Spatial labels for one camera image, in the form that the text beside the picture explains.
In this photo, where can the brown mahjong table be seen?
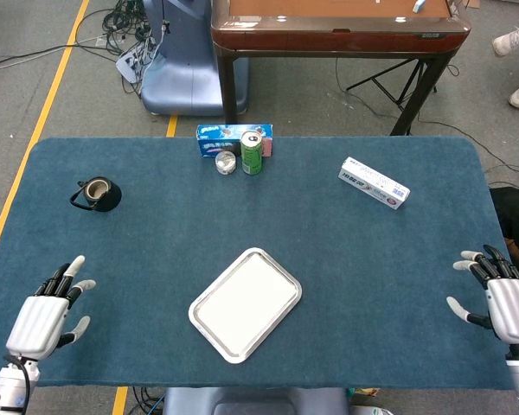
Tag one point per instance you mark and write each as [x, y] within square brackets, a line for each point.
[328, 39]

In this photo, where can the blue Oreo cookie box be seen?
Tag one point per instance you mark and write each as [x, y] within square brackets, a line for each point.
[212, 134]

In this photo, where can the small round clear container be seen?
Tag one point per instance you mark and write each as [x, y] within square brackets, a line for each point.
[226, 163]

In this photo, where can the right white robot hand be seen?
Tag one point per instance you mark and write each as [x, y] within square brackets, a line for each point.
[514, 311]

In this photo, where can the white toothpaste box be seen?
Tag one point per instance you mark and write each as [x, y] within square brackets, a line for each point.
[372, 183]

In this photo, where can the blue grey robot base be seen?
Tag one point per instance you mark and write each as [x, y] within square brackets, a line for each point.
[177, 73]

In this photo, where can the black bag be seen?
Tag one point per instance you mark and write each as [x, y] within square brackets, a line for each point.
[514, 212]

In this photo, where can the grey blue robot torso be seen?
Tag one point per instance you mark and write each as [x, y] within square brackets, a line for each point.
[255, 402]

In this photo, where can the silver metal tray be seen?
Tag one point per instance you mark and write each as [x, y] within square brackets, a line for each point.
[193, 314]

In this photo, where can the blue felt table cover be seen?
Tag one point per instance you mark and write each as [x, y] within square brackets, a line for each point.
[155, 259]

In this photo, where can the black tripod stand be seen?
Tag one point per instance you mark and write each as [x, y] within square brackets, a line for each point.
[387, 88]

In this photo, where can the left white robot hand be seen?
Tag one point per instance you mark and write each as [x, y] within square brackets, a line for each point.
[36, 324]

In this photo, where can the pink box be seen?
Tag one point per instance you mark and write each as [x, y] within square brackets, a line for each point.
[267, 148]

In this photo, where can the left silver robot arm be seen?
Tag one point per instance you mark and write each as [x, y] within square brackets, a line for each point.
[8, 384]

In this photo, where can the white power strip with plugs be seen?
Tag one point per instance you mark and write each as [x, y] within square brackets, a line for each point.
[132, 62]

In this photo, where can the single blue white mahjong tile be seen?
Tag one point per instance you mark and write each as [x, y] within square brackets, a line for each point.
[419, 5]

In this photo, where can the green drink can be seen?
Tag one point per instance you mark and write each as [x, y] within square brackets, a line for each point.
[251, 157]

